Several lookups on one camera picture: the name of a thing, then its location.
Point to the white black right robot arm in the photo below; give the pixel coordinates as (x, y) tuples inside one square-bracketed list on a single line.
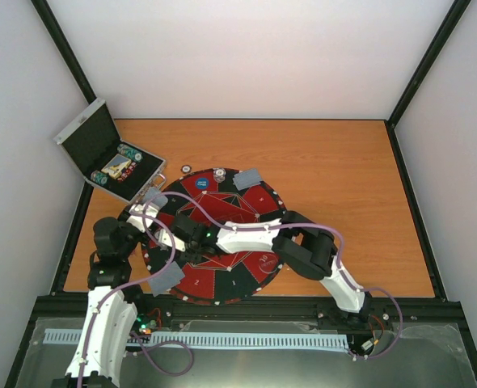
[(309, 249)]

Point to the single hundred chip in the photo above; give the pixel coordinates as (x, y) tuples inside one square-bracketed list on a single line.
[(186, 169)]

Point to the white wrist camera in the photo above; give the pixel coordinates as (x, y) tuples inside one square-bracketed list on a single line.
[(141, 216), (165, 240)]

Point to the round red black poker mat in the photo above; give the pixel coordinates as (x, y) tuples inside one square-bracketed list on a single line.
[(223, 279)]

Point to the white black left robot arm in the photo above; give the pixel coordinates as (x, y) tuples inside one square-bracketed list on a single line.
[(111, 307)]

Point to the black frame rail front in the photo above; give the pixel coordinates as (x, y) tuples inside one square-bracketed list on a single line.
[(319, 310)]

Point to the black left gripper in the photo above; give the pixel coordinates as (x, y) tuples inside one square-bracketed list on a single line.
[(124, 216)]

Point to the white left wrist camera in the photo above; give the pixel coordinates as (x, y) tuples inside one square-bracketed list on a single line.
[(141, 216)]

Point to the clear dealer button disc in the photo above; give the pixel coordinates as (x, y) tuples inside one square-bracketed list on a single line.
[(268, 263)]

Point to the red dice row in case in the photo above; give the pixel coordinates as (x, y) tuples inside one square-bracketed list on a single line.
[(126, 173)]

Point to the blue orange ten chip stack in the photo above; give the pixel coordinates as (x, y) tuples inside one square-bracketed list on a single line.
[(219, 174)]

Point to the aluminium poker chip case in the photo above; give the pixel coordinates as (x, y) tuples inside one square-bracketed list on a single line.
[(91, 140)]

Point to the light blue slotted cable duct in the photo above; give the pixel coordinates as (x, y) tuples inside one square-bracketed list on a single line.
[(247, 341)]

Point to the dealt card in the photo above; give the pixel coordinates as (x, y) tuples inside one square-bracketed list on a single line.
[(247, 179), (168, 279)]

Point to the card box in case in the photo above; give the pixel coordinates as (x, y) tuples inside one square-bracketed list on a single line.
[(116, 166)]

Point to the blue playing card deck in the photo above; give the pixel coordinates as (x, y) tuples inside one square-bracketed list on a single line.
[(155, 196)]

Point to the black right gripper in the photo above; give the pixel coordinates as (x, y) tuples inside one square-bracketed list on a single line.
[(195, 259)]

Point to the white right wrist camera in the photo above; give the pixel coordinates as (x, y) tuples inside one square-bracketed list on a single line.
[(165, 240)]

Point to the blue small blind button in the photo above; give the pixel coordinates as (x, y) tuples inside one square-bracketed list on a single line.
[(202, 183)]

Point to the poker chip row in case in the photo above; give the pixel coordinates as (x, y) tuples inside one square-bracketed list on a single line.
[(130, 152)]

